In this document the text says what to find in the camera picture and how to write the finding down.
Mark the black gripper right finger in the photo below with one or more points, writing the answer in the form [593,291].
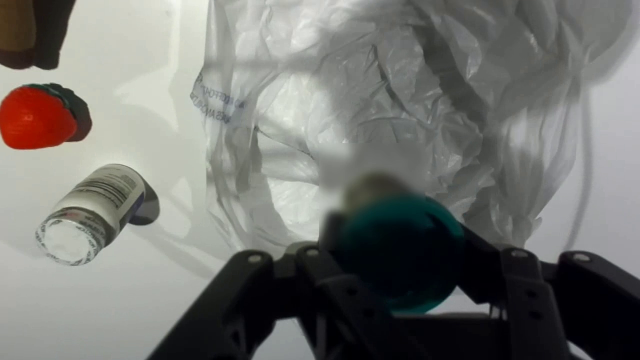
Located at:
[542,308]

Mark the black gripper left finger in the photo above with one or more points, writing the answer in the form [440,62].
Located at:
[338,314]

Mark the teal lid playdough tub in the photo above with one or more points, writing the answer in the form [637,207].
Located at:
[403,245]

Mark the white pill bottle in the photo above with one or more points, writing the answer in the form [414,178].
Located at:
[91,217]

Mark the small red lid container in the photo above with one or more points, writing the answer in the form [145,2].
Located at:
[42,116]

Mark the white plastic bag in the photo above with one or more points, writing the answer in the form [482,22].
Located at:
[475,102]

